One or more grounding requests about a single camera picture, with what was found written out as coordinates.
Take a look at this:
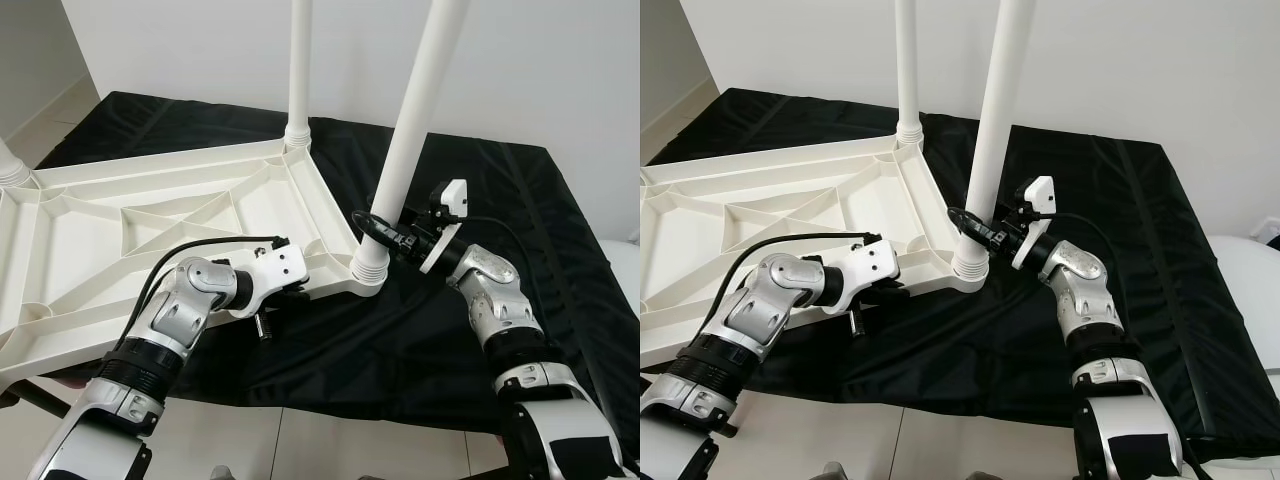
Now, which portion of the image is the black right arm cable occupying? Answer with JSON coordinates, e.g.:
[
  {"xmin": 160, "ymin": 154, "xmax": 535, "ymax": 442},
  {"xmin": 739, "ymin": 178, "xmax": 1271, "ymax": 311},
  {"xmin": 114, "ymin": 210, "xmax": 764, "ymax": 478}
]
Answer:
[
  {"xmin": 1045, "ymin": 212, "xmax": 1126, "ymax": 291},
  {"xmin": 455, "ymin": 215, "xmax": 541, "ymax": 291}
]

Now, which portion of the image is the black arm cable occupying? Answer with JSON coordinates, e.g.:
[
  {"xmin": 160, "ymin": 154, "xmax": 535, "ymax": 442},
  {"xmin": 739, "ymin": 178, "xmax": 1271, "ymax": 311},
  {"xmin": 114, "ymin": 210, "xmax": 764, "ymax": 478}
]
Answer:
[
  {"xmin": 455, "ymin": 215, "xmax": 541, "ymax": 291},
  {"xmin": 1045, "ymin": 212, "xmax": 1126, "ymax": 291},
  {"xmin": 705, "ymin": 232, "xmax": 883, "ymax": 331},
  {"xmin": 125, "ymin": 236, "xmax": 291, "ymax": 341}
]

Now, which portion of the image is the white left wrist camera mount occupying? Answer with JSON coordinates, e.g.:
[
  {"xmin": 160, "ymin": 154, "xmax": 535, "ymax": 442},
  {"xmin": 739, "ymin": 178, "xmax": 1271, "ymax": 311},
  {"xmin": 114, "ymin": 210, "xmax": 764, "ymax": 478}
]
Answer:
[
  {"xmin": 228, "ymin": 242, "xmax": 309, "ymax": 321},
  {"xmin": 820, "ymin": 238, "xmax": 901, "ymax": 316}
]

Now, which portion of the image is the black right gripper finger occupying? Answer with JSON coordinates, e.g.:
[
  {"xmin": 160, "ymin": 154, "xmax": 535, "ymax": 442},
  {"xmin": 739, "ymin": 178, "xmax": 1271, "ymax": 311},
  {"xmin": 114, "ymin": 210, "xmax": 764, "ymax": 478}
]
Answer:
[
  {"xmin": 946, "ymin": 206, "xmax": 997, "ymax": 247},
  {"xmin": 354, "ymin": 209, "xmax": 407, "ymax": 252}
]

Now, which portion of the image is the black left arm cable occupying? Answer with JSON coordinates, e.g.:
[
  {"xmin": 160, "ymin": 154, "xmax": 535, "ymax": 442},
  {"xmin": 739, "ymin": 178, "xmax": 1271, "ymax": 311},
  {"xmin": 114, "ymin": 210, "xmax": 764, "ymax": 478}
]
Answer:
[
  {"xmin": 125, "ymin": 236, "xmax": 291, "ymax": 341},
  {"xmin": 705, "ymin": 232, "xmax": 883, "ymax": 331}
]

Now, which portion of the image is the white plastic table top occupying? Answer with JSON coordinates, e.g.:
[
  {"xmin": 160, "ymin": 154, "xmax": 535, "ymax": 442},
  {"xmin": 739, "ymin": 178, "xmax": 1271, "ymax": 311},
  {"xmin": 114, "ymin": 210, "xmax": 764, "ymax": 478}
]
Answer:
[
  {"xmin": 640, "ymin": 135, "xmax": 991, "ymax": 369},
  {"xmin": 0, "ymin": 138, "xmax": 389, "ymax": 386}
]

